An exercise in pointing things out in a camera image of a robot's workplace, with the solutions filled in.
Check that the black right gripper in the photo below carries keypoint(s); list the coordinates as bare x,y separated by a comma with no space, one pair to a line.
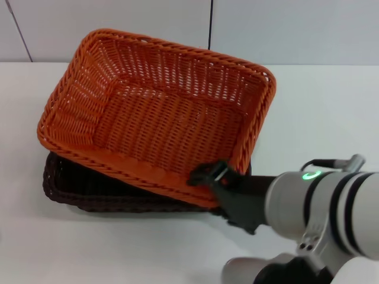
245,201

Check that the orange wicker basket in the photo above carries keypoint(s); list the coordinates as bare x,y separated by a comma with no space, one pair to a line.
165,118

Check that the dark brown wicker basket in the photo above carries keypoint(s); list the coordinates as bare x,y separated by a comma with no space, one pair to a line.
89,190

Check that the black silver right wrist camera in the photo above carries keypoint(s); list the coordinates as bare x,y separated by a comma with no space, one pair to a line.
266,270

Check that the silver right camera bracket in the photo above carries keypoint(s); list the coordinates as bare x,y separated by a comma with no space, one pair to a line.
314,239

